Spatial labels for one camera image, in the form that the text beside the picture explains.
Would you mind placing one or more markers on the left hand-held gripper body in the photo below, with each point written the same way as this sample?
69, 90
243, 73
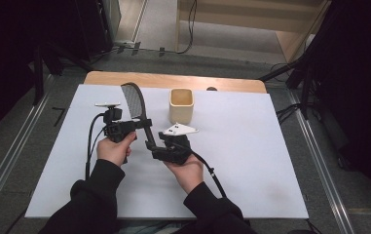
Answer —
116, 126

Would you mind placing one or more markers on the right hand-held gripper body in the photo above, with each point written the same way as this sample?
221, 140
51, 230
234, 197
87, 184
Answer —
176, 146

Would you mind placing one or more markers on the grey strainer ladle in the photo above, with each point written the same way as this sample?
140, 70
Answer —
137, 104

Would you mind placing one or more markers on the person's left hand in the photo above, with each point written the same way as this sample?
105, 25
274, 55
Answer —
115, 151

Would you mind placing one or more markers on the person's right hand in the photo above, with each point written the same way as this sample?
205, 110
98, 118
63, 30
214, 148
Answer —
186, 174

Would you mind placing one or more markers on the beige square cup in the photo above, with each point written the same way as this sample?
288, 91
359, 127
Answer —
181, 107

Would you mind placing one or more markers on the wooden table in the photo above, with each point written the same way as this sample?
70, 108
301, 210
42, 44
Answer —
160, 79

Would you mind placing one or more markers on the white table mat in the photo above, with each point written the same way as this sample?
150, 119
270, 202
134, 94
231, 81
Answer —
248, 156

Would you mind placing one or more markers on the teal cloth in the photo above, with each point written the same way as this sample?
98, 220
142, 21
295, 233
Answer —
147, 229

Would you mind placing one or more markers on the black tripod stand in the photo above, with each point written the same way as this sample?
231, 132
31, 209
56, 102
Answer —
43, 65

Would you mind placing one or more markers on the black equipment stand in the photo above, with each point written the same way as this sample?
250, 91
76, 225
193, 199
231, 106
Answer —
92, 26

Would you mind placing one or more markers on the light wooden shelf unit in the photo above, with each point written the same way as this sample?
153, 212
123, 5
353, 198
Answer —
254, 19

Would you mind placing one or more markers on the metal floor rail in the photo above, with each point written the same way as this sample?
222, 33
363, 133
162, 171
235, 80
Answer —
322, 169
11, 162

